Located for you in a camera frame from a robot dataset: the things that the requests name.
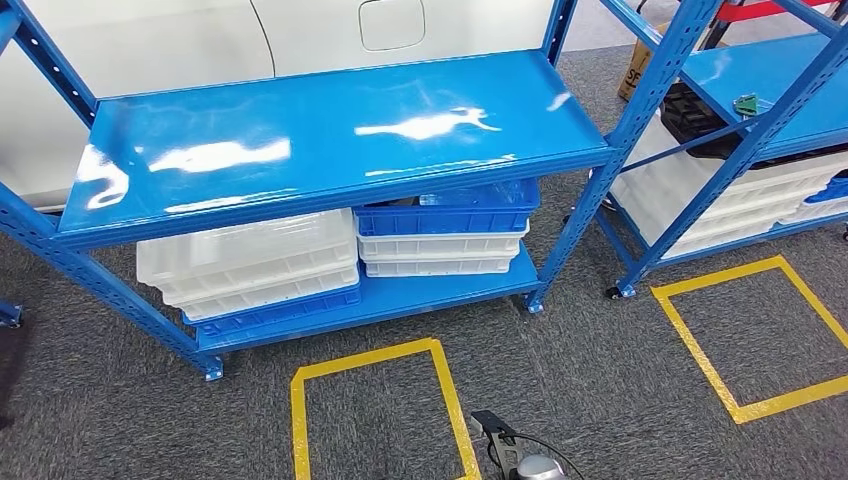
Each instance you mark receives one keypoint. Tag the small green part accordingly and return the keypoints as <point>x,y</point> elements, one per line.
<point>746,104</point>

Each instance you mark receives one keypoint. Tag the small white plastic crate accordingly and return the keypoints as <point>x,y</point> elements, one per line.
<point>437,248</point>
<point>818,212</point>
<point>437,267</point>

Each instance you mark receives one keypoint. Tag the blue plastic crate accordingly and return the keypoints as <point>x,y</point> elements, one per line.
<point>444,222</point>
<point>828,192</point>

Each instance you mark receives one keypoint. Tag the brown cardboard box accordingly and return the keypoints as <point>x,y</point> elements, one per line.
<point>639,66</point>

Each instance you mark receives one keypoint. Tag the large white plastic crate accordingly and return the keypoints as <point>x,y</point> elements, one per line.
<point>795,175</point>
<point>715,238</point>
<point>748,208</point>

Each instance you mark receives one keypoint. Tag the black plastic tray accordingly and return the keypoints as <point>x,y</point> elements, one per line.
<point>692,119</point>

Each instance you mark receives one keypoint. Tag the white car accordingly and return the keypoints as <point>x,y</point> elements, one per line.
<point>166,40</point>

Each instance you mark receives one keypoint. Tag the red barrier band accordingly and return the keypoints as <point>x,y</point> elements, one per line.
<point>762,9</point>

